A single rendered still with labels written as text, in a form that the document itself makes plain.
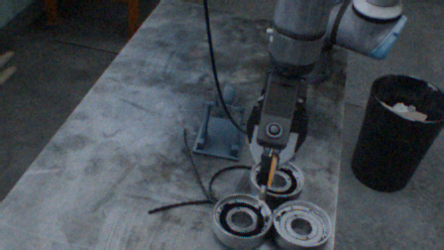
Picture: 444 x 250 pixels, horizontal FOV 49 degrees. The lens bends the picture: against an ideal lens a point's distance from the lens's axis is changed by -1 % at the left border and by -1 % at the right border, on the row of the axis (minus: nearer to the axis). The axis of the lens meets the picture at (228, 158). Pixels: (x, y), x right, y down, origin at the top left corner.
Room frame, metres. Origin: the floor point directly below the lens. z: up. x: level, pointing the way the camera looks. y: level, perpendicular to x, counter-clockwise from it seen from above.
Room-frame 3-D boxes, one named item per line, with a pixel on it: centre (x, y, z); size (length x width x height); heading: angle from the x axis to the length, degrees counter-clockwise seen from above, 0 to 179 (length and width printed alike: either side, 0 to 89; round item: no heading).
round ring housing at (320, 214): (0.58, -0.15, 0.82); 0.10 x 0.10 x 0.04
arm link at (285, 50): (0.64, -0.07, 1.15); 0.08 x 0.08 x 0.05
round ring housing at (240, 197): (0.57, -0.04, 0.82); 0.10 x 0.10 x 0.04
